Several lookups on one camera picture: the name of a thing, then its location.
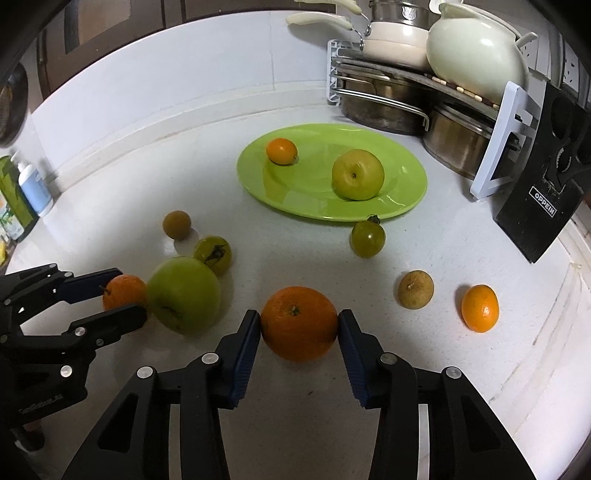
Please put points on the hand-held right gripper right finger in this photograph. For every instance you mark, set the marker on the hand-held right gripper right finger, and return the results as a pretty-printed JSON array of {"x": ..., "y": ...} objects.
[{"x": 353, "y": 360}]

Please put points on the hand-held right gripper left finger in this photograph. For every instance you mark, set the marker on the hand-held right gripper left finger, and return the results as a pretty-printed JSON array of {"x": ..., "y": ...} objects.
[{"x": 247, "y": 350}]

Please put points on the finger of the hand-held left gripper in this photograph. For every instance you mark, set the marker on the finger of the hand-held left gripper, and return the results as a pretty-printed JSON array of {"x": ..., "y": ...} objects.
[
  {"x": 87, "y": 284},
  {"x": 115, "y": 321}
]

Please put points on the medium mandarin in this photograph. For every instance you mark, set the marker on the medium mandarin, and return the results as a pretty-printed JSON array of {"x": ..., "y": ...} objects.
[{"x": 127, "y": 290}]

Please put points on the large orange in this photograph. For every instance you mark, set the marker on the large orange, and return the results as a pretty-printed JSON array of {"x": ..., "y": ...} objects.
[{"x": 300, "y": 323}]

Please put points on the small brown longan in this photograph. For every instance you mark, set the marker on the small brown longan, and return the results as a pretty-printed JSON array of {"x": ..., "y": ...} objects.
[
  {"x": 177, "y": 225},
  {"x": 415, "y": 289}
]

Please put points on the green tomato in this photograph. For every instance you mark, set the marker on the green tomato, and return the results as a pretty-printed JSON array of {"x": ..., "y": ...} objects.
[
  {"x": 213, "y": 254},
  {"x": 368, "y": 238}
]

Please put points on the oval mandarin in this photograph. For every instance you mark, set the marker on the oval mandarin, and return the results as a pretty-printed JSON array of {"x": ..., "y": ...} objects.
[{"x": 480, "y": 307}]

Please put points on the lime green plate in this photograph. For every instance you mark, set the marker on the lime green plate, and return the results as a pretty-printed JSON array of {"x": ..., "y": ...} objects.
[{"x": 314, "y": 198}]

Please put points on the pale blue pump bottle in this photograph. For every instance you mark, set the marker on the pale blue pump bottle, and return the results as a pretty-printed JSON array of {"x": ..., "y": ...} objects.
[{"x": 34, "y": 191}]

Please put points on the green bottle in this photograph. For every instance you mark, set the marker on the green bottle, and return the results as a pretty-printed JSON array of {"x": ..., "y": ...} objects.
[{"x": 11, "y": 198}]

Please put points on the large green apple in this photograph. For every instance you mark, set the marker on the large green apple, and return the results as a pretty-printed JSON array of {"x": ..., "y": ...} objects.
[{"x": 358, "y": 174}]

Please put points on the dark round pan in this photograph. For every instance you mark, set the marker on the dark round pan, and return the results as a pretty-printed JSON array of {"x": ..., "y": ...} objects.
[{"x": 11, "y": 104}]

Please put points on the small mandarin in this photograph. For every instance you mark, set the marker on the small mandarin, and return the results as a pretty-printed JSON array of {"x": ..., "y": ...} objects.
[{"x": 281, "y": 151}]

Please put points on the round steel pot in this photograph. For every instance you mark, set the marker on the round steel pot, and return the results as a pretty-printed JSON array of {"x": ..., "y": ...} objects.
[{"x": 455, "y": 141}]

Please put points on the black knife block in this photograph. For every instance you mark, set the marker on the black knife block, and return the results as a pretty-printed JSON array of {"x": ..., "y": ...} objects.
[{"x": 535, "y": 184}]

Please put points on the brown wooden cabinet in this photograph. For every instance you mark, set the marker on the brown wooden cabinet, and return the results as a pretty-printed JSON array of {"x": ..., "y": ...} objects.
[{"x": 115, "y": 32}]

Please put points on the white dish rack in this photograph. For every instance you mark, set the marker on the white dish rack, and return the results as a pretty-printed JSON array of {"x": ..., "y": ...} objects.
[{"x": 501, "y": 138}]

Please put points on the wooden bead trivet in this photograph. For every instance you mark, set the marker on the wooden bead trivet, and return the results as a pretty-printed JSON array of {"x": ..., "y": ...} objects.
[{"x": 466, "y": 91}]

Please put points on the cream saucepan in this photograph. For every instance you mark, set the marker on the cream saucepan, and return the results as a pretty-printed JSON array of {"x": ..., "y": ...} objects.
[{"x": 397, "y": 44}]

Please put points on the white ceramic pot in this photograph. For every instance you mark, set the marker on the white ceramic pot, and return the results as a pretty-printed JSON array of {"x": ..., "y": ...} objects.
[{"x": 475, "y": 46}]

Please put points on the shiny steel pot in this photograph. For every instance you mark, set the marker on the shiny steel pot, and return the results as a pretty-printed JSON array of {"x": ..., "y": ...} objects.
[{"x": 401, "y": 10}]

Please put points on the wall socket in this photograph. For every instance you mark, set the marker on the wall socket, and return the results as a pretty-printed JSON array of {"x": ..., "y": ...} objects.
[{"x": 571, "y": 67}]

